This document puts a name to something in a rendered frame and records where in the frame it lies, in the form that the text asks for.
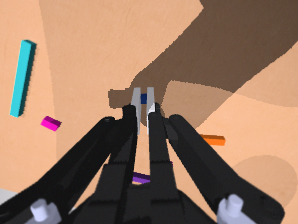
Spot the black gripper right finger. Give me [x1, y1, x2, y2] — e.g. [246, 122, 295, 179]
[147, 87, 285, 224]

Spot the purple rod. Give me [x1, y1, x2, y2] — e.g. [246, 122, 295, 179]
[133, 172, 150, 183]

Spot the orange rod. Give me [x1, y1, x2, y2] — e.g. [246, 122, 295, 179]
[200, 134, 226, 146]

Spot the small blue block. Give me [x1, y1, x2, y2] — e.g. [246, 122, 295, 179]
[141, 94, 147, 104]

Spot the turquoise rod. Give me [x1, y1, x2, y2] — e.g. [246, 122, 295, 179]
[10, 39, 36, 118]

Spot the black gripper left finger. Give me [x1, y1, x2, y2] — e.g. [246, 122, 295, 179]
[0, 88, 141, 224]

